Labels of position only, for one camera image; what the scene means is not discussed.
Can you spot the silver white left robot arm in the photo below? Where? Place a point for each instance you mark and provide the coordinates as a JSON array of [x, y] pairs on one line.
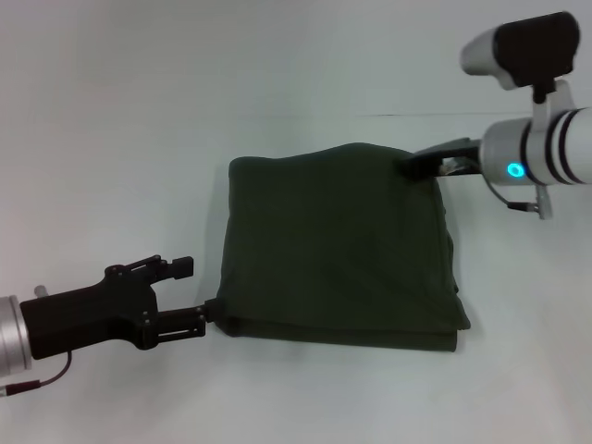
[[13, 335]]

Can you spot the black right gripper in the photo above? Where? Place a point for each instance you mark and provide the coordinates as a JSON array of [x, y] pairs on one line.
[[458, 152]]

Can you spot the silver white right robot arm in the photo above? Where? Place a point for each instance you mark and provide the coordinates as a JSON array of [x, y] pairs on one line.
[[536, 148]]

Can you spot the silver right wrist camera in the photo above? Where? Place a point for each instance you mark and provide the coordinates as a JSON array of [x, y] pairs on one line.
[[522, 46]]

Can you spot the dark green printed T-shirt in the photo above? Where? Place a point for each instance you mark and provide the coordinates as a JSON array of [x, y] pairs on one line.
[[333, 245]]

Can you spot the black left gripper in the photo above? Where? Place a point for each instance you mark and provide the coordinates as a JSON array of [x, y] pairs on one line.
[[88, 314]]

